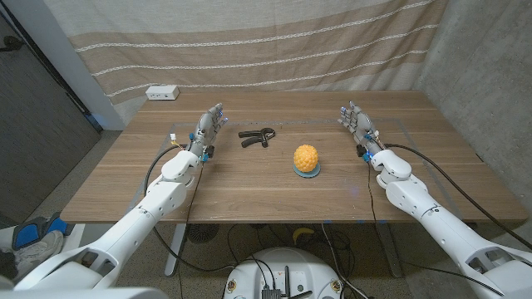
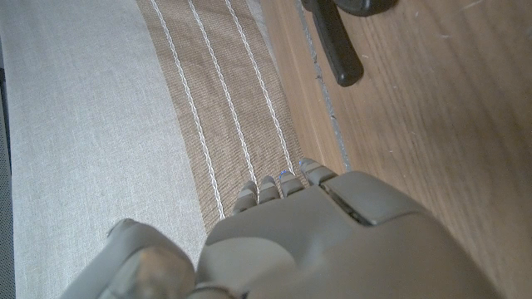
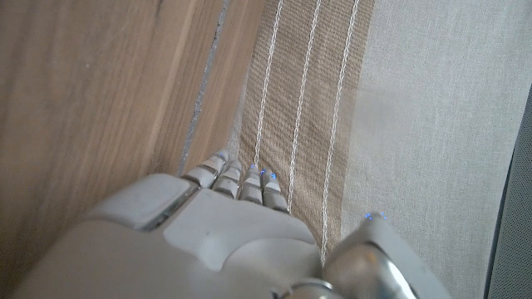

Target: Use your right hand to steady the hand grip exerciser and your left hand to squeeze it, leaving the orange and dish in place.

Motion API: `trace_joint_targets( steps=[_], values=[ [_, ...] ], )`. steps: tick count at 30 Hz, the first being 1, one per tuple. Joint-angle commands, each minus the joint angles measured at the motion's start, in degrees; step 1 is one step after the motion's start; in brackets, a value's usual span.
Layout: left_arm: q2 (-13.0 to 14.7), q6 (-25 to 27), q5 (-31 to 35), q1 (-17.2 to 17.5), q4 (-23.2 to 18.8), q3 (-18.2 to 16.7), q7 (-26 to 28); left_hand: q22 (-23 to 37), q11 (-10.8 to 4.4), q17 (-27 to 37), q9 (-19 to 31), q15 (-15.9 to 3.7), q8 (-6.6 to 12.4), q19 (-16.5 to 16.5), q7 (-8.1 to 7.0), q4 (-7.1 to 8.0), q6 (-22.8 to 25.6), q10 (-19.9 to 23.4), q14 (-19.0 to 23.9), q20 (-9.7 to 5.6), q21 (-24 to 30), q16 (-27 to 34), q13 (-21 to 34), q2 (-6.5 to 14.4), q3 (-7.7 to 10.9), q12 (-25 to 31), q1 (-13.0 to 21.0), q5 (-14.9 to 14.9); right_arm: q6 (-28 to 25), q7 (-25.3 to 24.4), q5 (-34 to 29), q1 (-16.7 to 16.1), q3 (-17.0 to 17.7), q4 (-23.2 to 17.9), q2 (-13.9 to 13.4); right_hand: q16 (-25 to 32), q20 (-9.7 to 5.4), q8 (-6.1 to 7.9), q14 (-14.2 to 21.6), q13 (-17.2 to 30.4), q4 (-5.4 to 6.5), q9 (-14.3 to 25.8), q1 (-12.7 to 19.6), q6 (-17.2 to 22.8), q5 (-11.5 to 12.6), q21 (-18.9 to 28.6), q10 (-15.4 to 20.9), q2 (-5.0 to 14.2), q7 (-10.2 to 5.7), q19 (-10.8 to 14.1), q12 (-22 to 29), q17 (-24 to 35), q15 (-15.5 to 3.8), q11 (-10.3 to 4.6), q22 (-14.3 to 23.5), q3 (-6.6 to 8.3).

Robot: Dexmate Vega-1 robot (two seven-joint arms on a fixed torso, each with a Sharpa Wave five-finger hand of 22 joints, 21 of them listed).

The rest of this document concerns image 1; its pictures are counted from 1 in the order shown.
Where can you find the white power strip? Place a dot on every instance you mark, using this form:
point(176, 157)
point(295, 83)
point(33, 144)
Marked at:
point(162, 92)

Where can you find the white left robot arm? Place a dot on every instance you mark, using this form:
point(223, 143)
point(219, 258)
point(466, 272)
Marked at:
point(137, 216)

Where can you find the striped beige backdrop cloth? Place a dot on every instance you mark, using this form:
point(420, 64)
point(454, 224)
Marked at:
point(249, 54)

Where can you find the blue and white shoe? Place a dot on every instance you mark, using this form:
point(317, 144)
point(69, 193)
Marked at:
point(29, 233)

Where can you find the black hand grip exerciser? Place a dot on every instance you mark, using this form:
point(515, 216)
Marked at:
point(258, 133)

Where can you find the round black fan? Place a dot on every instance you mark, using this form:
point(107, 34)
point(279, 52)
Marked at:
point(203, 232)

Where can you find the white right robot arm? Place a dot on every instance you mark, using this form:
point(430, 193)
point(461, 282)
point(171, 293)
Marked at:
point(440, 224)

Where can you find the bumpy orange fruit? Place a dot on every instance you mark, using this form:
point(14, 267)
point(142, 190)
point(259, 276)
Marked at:
point(305, 158)

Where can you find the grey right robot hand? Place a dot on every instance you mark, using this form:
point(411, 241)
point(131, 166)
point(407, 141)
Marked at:
point(361, 122)

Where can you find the yellow banana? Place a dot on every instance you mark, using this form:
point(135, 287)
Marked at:
point(302, 232)

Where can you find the grey table leg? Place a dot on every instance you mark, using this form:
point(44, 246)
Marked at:
point(390, 249)
point(175, 249)

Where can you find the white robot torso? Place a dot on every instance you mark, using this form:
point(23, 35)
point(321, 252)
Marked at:
point(287, 266)

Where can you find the small teal dish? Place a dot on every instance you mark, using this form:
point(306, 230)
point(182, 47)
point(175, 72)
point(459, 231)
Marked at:
point(308, 175)

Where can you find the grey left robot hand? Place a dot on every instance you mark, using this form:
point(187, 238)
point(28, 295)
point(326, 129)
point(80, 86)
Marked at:
point(205, 126)

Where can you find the grey sneaker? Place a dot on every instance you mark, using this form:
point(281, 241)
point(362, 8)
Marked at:
point(39, 249)

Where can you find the perforated metal panel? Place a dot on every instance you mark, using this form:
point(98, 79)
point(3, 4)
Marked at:
point(37, 133)

